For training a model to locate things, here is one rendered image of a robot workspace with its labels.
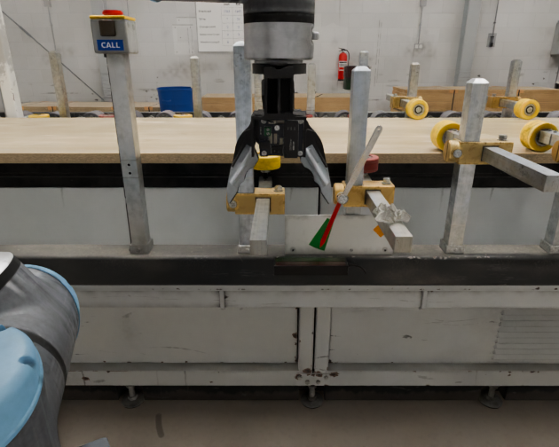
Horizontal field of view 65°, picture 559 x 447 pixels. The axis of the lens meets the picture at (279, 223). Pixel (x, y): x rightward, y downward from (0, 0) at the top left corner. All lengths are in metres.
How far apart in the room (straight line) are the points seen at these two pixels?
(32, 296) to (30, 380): 0.17
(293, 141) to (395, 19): 7.85
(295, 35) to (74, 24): 8.40
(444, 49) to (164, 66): 4.91
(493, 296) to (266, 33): 0.93
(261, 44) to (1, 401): 0.46
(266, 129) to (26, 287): 0.37
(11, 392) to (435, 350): 1.34
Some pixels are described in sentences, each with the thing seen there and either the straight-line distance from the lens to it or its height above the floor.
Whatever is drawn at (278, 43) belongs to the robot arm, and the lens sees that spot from 0.56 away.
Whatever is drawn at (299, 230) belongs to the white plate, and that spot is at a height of 0.76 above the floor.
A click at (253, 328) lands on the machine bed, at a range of 1.47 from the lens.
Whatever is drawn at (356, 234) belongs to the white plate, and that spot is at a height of 0.75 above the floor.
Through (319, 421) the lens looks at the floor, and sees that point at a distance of 1.61.
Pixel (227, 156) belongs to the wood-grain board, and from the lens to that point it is 1.20.
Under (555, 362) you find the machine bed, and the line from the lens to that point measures 1.81.
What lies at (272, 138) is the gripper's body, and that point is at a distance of 0.58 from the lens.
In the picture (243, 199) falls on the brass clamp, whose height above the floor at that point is 0.84.
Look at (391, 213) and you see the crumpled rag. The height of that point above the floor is 0.87.
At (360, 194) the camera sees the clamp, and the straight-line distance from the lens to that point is 1.01.
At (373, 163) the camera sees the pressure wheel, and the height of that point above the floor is 0.90.
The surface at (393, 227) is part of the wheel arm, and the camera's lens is 0.80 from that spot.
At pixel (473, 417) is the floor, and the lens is 1.75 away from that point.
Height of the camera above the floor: 1.15
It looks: 21 degrees down
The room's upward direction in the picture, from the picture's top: straight up
